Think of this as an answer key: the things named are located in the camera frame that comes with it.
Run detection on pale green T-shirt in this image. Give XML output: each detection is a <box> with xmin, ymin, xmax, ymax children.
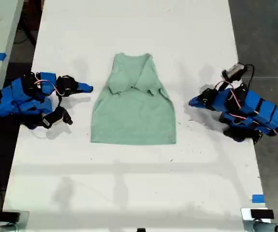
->
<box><xmin>90</xmin><ymin>52</ymin><xmax>177</xmax><ymax>145</ymax></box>

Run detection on short blue tape strip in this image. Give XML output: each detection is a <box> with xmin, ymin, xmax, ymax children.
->
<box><xmin>251</xmin><ymin>193</ymin><xmax>265</xmax><ymax>204</ymax></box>

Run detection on white box with black panel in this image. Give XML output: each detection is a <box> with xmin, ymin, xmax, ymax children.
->
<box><xmin>240</xmin><ymin>207</ymin><xmax>275</xmax><ymax>222</ymax></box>

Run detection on grey tube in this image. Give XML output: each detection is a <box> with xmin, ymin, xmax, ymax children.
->
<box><xmin>243</xmin><ymin>221</ymin><xmax>278</xmax><ymax>232</ymax></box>

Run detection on clear box with black insert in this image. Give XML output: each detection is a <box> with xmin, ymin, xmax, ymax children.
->
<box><xmin>1</xmin><ymin>210</ymin><xmax>30</xmax><ymax>227</ymax></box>

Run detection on red white servo wire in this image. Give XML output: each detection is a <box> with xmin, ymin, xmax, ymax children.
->
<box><xmin>224</xmin><ymin>81</ymin><xmax>242</xmax><ymax>111</ymax></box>
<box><xmin>34</xmin><ymin>72</ymin><xmax>67</xmax><ymax>97</ymax></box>

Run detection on short black camera stalk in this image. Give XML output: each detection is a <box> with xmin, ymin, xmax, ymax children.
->
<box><xmin>215</xmin><ymin>80</ymin><xmax>229</xmax><ymax>92</ymax></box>
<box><xmin>56</xmin><ymin>95</ymin><xmax>66</xmax><ymax>111</ymax></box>

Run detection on black camera box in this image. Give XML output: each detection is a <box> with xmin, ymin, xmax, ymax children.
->
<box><xmin>42</xmin><ymin>107</ymin><xmax>73</xmax><ymax>130</ymax></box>
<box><xmin>221</xmin><ymin>62</ymin><xmax>248</xmax><ymax>82</ymax></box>

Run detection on black camera cable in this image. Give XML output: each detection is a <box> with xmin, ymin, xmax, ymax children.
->
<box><xmin>240</xmin><ymin>63</ymin><xmax>256</xmax><ymax>87</ymax></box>

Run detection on black floor cable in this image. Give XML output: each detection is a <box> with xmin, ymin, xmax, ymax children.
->
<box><xmin>14</xmin><ymin>14</ymin><xmax>39</xmax><ymax>46</ymax></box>

